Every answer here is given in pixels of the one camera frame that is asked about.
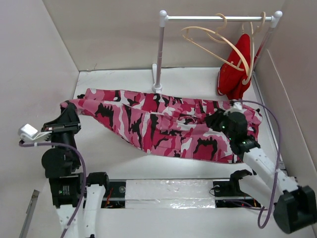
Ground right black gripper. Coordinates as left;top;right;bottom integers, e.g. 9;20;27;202
204;108;234;141

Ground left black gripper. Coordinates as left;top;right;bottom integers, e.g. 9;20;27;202
42;102;82;166

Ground pink camouflage trousers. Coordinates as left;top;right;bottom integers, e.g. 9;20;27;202
60;88;264;164

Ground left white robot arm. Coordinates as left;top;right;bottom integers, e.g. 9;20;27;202
42;103;113;238

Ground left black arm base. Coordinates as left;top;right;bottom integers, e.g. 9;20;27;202
101;179;126;209

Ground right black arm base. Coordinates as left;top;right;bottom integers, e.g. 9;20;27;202
209;170;261;210

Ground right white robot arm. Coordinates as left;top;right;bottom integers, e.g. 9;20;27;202
206;110;317;234

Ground beige hanger with red garment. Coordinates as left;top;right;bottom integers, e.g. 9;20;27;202
242;11;266;86

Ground empty beige wooden hanger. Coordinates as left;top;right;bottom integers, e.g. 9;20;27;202
181;13;250;73

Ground red shorts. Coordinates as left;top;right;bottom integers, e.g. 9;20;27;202
217;34;251;100

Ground white clothes rack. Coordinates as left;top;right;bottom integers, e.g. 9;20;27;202
152;10;283;93

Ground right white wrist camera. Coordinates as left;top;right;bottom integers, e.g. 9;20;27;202
223;101;243;116

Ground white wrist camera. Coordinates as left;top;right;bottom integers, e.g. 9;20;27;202
18;123;52;143
223;101;243;116

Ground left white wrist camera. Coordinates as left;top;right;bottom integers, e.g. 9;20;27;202
18;123;52;143

